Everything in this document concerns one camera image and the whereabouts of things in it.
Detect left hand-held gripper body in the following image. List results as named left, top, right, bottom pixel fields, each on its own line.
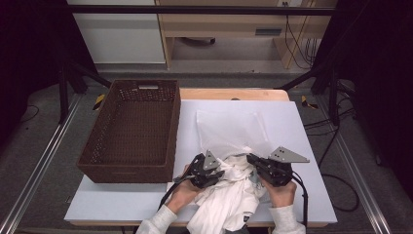
left=189, top=149, right=222, bottom=190

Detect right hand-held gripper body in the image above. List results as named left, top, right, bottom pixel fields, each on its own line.
left=255, top=145, right=311, bottom=188

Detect white shirt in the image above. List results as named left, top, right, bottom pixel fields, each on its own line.
left=186, top=146, right=272, bottom=234

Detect clear zipper storage bag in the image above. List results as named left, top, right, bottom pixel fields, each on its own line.
left=194, top=108, right=274, bottom=162

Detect brown woven basket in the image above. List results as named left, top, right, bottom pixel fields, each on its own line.
left=76, top=79, right=181, bottom=184

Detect person's right hand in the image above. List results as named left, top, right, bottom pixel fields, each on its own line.
left=259, top=176, right=297, bottom=210

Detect person's left hand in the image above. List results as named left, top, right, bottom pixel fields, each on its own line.
left=166, top=164, right=205, bottom=215

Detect yellow and black tape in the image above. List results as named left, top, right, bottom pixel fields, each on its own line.
left=300, top=95, right=319, bottom=110
left=93, top=94, right=106, bottom=111

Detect black metal stand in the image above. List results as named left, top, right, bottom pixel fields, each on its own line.
left=57, top=61, right=113, bottom=125
left=279, top=61, right=342, bottom=126

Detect white table board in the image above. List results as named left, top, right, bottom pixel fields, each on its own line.
left=63, top=99, right=338, bottom=224

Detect black curved bar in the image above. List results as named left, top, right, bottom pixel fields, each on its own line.
left=179, top=37, right=217, bottom=47

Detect light wooden desk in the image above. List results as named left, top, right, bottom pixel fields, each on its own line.
left=155, top=0, right=339, bottom=70

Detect dark curtain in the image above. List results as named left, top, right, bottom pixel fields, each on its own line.
left=0, top=0, right=98, bottom=147
left=313, top=0, right=413, bottom=199

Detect white cabinet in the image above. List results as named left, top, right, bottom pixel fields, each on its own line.
left=65, top=0, right=167, bottom=65

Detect black metal crossbar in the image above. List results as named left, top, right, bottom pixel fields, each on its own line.
left=66, top=4, right=337, bottom=17

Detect right hand-held gripper cable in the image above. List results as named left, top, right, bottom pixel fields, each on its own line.
left=290, top=172, right=310, bottom=228

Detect hand-held gripper cable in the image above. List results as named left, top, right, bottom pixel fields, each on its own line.
left=158, top=175, right=197, bottom=213
left=290, top=172, right=310, bottom=228

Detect left hand-held gripper cable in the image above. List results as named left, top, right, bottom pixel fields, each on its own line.
left=158, top=175, right=197, bottom=213

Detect black floor cables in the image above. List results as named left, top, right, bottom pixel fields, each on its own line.
left=303, top=106, right=357, bottom=169

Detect aluminium rail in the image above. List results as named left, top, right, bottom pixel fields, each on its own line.
left=0, top=94, right=82, bottom=234
left=316, top=96, right=393, bottom=234

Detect looped black floor cable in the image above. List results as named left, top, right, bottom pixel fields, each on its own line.
left=320, top=174, right=360, bottom=213

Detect bundle of hanging black cables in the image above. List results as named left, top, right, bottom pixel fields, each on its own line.
left=283, top=1, right=320, bottom=70

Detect thin black floor cable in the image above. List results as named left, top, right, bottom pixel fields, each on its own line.
left=20, top=104, right=41, bottom=124

